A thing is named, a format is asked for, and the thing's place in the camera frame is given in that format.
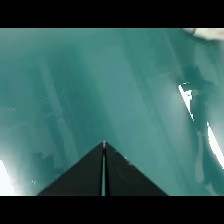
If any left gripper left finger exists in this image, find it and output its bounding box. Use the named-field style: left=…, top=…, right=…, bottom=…
left=37, top=141, right=105, bottom=197

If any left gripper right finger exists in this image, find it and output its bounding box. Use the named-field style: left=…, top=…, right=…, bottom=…
left=104, top=141, right=168, bottom=197

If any white shirt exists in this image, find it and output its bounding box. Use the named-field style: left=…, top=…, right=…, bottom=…
left=183, top=28, right=224, bottom=42

